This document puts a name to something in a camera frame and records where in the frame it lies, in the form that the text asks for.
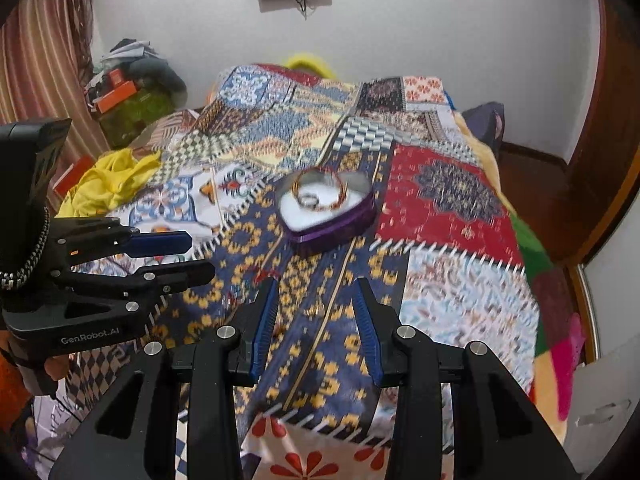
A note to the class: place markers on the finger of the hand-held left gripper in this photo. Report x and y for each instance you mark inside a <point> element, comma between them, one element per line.
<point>190,272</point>
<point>160,242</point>

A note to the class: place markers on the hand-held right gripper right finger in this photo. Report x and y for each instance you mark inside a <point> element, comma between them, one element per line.
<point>365,327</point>

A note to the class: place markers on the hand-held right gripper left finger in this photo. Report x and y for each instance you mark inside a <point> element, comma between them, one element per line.
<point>266,316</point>

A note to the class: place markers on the purple heart-shaped jewelry box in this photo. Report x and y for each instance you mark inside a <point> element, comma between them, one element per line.
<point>330,232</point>

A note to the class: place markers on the flat orange packet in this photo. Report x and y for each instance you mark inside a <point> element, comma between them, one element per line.
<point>72,175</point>

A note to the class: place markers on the thin wooden stick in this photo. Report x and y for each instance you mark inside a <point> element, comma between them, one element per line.
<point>216,195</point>

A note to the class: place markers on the yellow cloth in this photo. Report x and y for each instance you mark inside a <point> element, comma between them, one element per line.
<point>112,175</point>

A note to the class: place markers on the striped curtain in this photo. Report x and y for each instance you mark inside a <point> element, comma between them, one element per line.
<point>40,60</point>

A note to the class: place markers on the orange box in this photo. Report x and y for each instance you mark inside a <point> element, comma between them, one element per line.
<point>116,96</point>

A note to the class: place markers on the green bag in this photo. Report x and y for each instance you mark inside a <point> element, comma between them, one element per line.
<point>135,117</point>

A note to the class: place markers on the patchwork printed blanket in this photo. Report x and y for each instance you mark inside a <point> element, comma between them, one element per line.
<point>440,195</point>

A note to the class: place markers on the grey cloth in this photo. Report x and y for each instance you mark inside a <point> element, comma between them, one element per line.
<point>160,75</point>

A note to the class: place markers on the multicoloured fleece blanket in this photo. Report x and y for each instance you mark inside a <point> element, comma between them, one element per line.
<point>545,280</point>

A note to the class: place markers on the yellow fluffy item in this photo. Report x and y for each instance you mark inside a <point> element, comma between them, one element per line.
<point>305,58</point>

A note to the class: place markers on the purple pillow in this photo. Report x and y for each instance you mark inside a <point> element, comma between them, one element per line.
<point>482,122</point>

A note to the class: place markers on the white cardboard box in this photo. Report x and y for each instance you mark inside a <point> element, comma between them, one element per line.
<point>600,400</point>

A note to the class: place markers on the wooden door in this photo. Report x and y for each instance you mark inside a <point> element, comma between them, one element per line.
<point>615,135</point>

